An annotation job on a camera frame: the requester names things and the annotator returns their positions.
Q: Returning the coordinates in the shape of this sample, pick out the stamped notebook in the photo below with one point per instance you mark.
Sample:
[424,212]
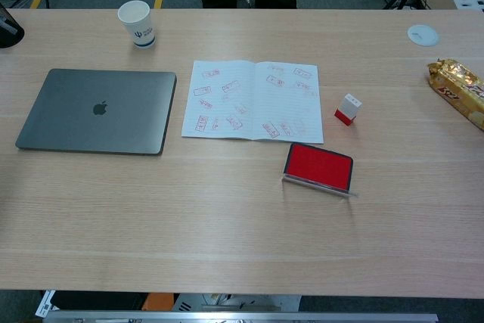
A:
[249,111]

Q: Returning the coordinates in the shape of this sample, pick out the grey closed laptop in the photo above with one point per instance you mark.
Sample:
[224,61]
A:
[94,111]

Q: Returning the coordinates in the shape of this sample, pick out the red ink pad case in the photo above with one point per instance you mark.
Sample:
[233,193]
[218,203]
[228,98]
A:
[317,166]

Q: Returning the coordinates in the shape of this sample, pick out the red and white stamp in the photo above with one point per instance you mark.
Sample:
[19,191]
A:
[349,105]

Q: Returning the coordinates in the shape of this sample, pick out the white paper cup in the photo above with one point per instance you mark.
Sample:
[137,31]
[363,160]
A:
[141,28]

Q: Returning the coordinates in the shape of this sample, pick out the gold snack bag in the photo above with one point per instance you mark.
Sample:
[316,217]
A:
[457,84]

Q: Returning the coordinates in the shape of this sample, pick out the aluminium rail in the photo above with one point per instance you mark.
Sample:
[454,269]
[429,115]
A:
[227,317]

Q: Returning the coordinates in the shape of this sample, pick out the orange object under table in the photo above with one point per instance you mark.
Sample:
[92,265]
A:
[159,302]

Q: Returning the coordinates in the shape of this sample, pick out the black monitor base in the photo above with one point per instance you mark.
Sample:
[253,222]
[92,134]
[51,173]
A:
[7,35]

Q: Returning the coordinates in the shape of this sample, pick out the white printed paper sheet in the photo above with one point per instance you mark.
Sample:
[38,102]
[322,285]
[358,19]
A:
[47,302]

